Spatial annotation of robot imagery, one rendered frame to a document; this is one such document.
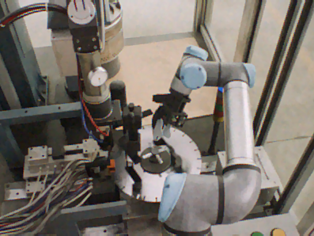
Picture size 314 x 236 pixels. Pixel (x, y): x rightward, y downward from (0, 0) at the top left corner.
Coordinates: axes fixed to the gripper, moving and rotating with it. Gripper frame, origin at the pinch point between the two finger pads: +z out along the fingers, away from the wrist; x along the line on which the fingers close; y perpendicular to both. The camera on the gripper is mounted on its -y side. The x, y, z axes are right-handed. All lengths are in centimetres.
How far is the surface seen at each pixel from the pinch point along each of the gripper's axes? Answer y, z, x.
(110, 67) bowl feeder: -63, 0, 7
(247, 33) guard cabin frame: -14, -42, 34
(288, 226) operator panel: 45, 4, 30
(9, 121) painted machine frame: -26, 14, -44
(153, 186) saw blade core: 15.3, 10.4, -4.7
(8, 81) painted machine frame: -52, 10, -42
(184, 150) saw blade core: 7.0, 0.6, 9.3
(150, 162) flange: 7.3, 6.5, -3.4
